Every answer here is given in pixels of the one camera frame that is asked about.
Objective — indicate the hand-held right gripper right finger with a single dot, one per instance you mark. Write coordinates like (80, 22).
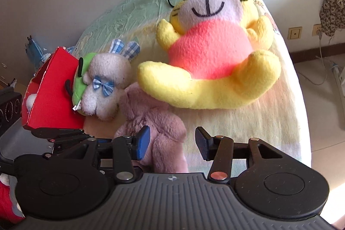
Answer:
(201, 143)

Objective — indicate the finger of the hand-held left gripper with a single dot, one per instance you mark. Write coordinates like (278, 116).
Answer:
(59, 133)

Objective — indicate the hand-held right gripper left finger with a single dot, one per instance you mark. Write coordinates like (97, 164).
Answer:
(144, 142)

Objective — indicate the pink fluffy plush toy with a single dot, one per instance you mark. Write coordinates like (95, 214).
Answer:
(161, 122)

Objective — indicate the red cardboard box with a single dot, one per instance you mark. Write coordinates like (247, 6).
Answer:
(56, 84)

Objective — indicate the white bunny plush checkered ears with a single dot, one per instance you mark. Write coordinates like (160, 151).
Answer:
(107, 68)

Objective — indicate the yellow tiger plush toy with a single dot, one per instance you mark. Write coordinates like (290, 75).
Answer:
(210, 52)

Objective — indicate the white fluffy plush toy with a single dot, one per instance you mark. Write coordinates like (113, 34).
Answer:
(29, 101)

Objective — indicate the green plush toy black arms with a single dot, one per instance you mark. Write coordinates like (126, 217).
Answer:
(79, 84)

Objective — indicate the blue plastic bag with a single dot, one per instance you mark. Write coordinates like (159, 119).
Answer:
(35, 53)

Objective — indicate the red cloth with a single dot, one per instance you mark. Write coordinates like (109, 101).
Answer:
(6, 200)

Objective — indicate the grey metal stand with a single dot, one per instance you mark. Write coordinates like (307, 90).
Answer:
(340, 90)

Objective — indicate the dark patterned cloth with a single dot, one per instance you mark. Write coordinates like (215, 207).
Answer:
(334, 3)

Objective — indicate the yellow wall socket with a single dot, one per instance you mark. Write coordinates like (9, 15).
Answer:
(317, 29)
(295, 33)

